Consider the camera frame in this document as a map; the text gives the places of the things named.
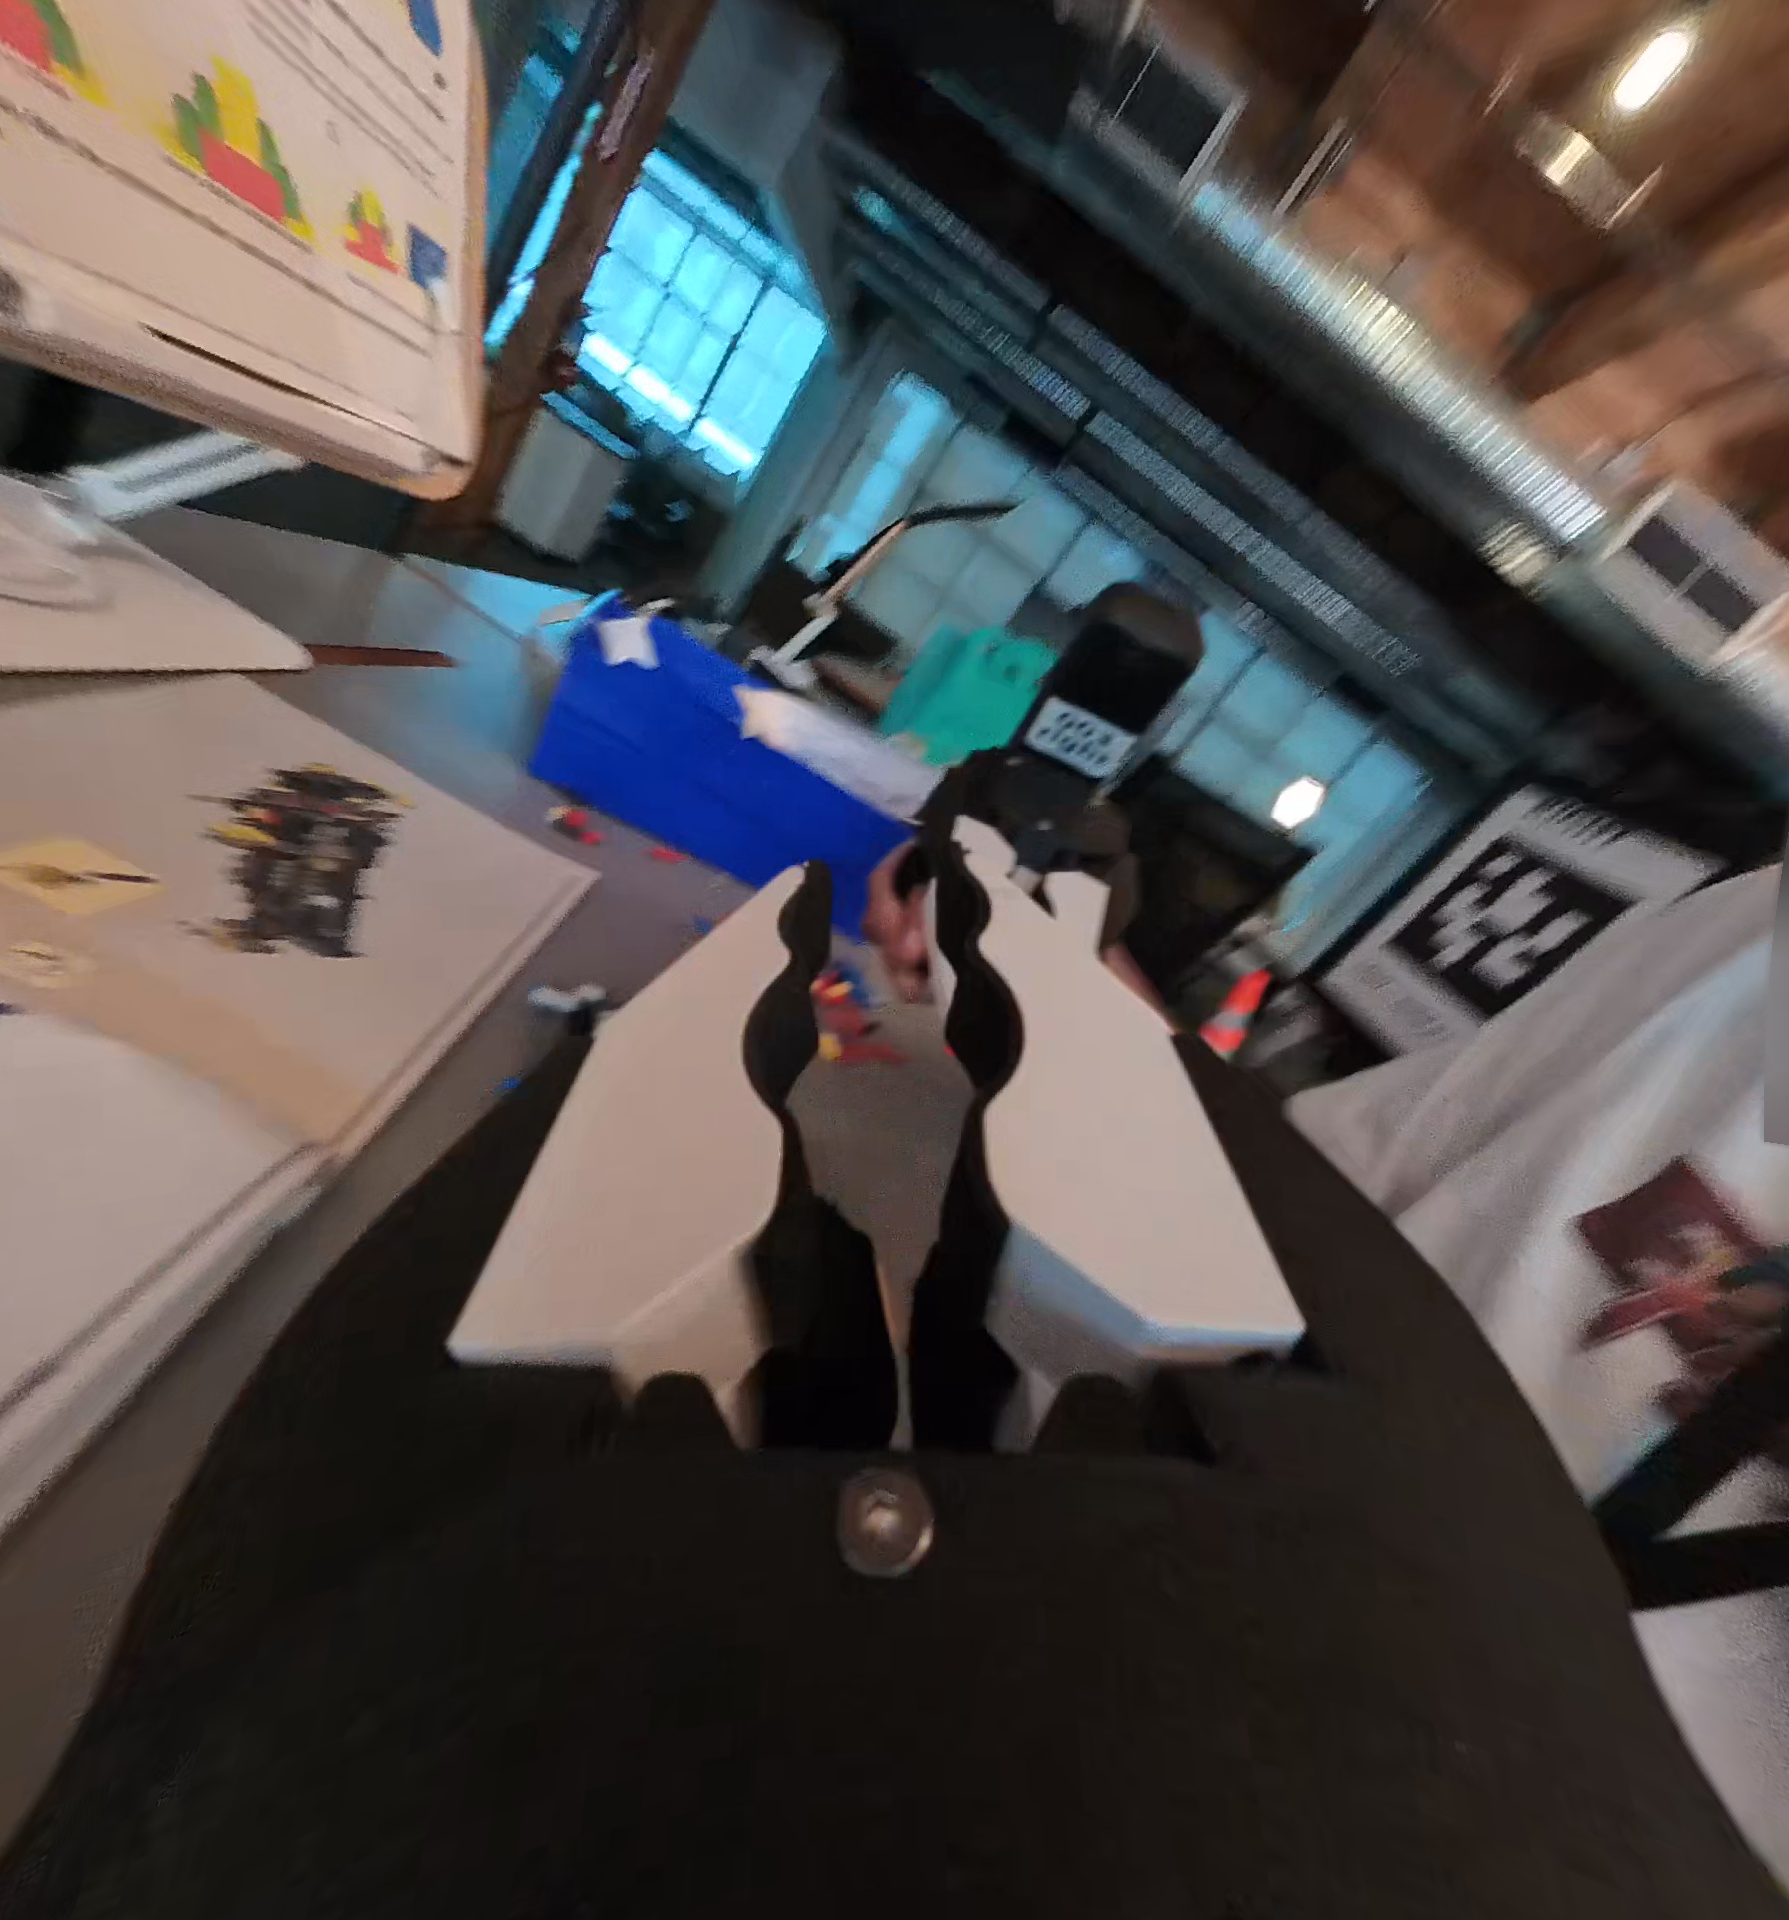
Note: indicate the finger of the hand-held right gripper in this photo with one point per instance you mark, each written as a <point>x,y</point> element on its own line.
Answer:
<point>1037,885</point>

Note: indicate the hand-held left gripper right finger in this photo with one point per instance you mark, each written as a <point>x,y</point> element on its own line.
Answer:
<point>1120,1200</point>

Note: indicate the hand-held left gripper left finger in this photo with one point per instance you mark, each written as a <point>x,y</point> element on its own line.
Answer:
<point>639,1200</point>

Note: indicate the lego car chassis model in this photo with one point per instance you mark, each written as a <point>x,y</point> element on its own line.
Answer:
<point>567,1005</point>

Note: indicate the person's right hand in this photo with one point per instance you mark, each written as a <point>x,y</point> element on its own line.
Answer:
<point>901,931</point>

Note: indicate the teal carry bag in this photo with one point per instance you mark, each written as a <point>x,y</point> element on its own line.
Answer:
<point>970,690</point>

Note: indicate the orange traffic cone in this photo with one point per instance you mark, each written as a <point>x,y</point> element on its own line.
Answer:
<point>1237,1016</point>

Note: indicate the bright studio light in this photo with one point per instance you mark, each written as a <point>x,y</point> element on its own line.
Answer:
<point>1299,803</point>

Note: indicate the scatter of red blue pins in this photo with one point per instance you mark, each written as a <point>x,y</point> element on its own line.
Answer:
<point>850,1028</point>

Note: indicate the white papers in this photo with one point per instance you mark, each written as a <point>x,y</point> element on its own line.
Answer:
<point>836,751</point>

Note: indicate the blue plastic bin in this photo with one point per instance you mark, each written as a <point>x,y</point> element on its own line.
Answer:
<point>685,751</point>

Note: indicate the black white marker card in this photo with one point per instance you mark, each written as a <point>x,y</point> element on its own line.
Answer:
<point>1510,915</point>

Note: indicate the open instruction booklet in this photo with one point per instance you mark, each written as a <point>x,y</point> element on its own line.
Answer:
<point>235,974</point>

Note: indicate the white cabinet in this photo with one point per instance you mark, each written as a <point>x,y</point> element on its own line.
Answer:
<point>564,480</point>

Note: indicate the white air vent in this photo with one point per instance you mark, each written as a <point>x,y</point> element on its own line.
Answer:
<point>1712,562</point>

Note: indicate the round ceiling light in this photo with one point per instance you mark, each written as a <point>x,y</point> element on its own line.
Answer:
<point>1651,69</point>

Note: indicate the white document stand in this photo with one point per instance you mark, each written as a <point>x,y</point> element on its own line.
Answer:
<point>84,585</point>

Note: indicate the printed task sheet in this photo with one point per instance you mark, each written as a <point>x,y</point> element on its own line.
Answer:
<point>158,151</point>

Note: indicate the silver air duct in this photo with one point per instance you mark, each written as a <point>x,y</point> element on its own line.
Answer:
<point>1359,361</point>

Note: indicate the wooden post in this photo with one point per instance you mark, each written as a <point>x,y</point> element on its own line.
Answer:
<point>578,224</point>

